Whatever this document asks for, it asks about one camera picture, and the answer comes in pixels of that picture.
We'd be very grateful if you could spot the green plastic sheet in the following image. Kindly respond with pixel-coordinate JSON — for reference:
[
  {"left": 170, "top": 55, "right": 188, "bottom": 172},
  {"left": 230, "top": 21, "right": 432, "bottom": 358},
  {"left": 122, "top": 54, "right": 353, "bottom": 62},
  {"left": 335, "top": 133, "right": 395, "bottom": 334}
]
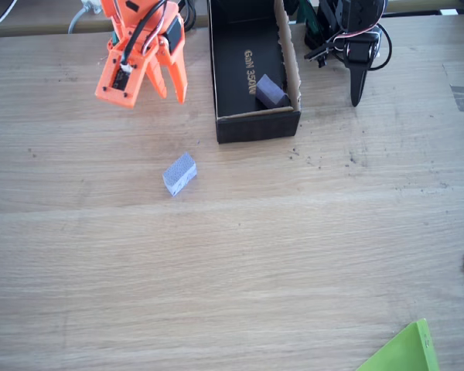
[{"left": 355, "top": 318, "right": 440, "bottom": 371}]

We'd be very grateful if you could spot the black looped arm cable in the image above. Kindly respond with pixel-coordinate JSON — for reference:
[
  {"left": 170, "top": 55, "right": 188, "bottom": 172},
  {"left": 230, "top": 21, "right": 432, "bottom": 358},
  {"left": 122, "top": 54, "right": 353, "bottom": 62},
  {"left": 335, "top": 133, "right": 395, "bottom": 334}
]
[{"left": 365, "top": 22, "right": 394, "bottom": 72}]

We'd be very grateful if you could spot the orange camera mount plate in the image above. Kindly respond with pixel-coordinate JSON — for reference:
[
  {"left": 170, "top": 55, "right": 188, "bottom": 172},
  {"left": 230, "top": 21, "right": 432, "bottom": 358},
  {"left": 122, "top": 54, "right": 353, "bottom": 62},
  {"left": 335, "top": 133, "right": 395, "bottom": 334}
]
[{"left": 94, "top": 49, "right": 150, "bottom": 110}]

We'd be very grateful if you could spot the black coiled power cable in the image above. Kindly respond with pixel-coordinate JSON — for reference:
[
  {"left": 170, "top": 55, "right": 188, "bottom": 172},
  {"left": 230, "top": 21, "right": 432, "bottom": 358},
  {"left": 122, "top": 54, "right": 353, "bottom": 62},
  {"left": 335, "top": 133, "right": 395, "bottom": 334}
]
[{"left": 179, "top": 0, "right": 197, "bottom": 31}]

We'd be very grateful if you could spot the black cardboard box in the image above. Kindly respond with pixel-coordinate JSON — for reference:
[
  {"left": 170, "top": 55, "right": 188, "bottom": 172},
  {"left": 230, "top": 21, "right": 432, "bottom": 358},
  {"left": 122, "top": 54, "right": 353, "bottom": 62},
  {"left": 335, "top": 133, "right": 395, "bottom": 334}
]
[{"left": 207, "top": 0, "right": 303, "bottom": 145}]

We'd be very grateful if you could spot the green table clamp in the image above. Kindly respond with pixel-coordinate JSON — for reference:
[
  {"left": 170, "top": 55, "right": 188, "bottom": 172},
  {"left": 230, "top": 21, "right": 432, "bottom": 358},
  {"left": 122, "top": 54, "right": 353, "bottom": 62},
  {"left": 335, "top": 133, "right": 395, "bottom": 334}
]
[{"left": 296, "top": 0, "right": 320, "bottom": 46}]

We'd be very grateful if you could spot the white thin cable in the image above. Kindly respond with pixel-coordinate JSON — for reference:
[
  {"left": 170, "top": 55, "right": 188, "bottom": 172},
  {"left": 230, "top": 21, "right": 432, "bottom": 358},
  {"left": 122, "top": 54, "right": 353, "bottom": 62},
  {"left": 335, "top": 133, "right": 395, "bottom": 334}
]
[{"left": 0, "top": 0, "right": 19, "bottom": 34}]

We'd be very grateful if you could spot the black camera cable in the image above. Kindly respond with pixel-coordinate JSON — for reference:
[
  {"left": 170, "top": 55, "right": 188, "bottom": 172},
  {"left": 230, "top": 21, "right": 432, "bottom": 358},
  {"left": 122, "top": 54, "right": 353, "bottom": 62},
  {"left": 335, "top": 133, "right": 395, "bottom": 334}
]
[{"left": 120, "top": 0, "right": 168, "bottom": 70}]

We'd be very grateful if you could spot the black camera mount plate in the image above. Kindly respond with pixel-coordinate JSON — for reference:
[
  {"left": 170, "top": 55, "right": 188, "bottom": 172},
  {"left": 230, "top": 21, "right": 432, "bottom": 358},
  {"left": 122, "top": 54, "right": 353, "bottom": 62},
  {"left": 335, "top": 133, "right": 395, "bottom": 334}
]
[{"left": 303, "top": 40, "right": 336, "bottom": 69}]

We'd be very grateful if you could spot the purple block in box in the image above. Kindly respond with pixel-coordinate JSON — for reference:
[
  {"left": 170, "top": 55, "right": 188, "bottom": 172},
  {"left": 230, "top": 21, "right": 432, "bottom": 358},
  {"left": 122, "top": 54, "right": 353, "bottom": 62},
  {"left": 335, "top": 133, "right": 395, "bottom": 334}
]
[{"left": 254, "top": 74, "right": 292, "bottom": 110}]

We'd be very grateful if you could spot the grey cable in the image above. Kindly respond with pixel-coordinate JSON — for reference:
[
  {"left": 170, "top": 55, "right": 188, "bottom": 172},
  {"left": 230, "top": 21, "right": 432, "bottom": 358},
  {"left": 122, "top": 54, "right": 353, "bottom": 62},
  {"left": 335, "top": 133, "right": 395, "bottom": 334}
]
[{"left": 68, "top": 0, "right": 102, "bottom": 35}]

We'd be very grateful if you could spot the grey speckled foam block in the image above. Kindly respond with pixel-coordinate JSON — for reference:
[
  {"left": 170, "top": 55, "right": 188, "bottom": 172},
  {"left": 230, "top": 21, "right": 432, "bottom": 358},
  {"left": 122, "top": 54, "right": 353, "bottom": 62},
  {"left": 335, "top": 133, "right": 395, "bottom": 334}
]
[{"left": 162, "top": 151, "right": 198, "bottom": 198}]

